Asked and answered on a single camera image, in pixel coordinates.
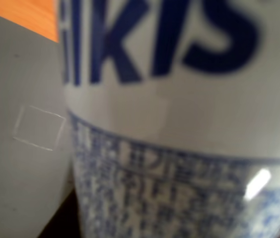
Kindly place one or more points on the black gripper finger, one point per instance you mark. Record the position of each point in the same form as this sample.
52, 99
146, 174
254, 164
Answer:
63, 223

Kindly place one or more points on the white blue Milkis can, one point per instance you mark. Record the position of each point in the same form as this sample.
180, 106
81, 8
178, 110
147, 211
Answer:
179, 124

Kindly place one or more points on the grey mat with chalk square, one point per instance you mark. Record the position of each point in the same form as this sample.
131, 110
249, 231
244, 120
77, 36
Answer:
18, 186

